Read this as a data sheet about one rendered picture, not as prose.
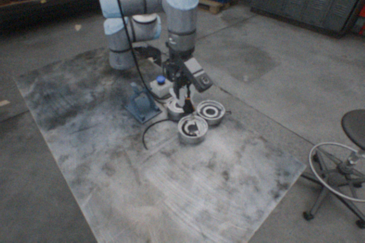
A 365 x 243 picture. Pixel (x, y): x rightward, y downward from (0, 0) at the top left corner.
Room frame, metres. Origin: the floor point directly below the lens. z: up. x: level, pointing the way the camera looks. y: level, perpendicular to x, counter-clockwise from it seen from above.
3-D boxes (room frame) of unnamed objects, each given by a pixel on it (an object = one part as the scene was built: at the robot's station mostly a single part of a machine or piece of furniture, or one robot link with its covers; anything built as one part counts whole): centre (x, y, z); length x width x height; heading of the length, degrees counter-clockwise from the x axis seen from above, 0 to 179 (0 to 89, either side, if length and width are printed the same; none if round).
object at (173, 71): (0.54, 0.01, 1.07); 0.09 x 0.08 x 0.12; 43
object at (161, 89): (0.75, 0.10, 0.82); 0.08 x 0.07 x 0.05; 42
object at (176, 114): (0.62, 0.01, 0.82); 0.10 x 0.10 x 0.04
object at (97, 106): (0.62, 0.22, 0.79); 1.20 x 0.60 x 0.02; 42
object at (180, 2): (0.54, 0.00, 1.23); 0.09 x 0.08 x 0.11; 20
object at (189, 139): (0.50, -0.04, 0.82); 0.10 x 0.10 x 0.04
